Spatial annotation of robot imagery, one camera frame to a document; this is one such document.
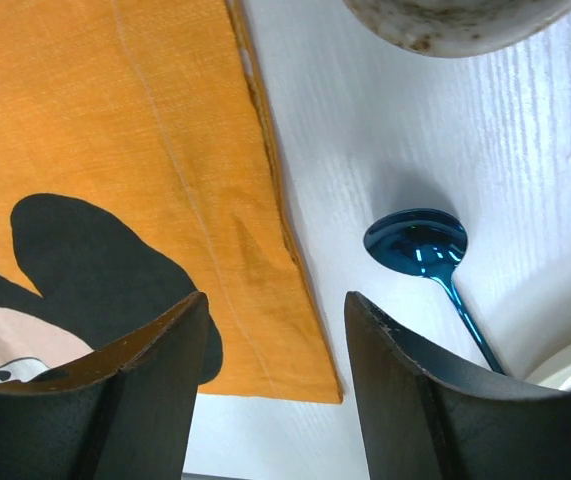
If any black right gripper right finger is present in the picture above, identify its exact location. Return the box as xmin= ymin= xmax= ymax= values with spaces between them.
xmin=344 ymin=292 xmax=571 ymax=479

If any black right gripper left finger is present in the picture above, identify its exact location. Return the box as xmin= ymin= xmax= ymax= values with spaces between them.
xmin=0 ymin=293 xmax=209 ymax=479

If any blue metallic spoon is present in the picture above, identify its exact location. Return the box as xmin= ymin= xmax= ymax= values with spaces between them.
xmin=363 ymin=208 xmax=505 ymax=374

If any orange Mickey Mouse placemat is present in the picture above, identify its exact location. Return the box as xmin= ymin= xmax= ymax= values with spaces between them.
xmin=0 ymin=1 xmax=342 ymax=404

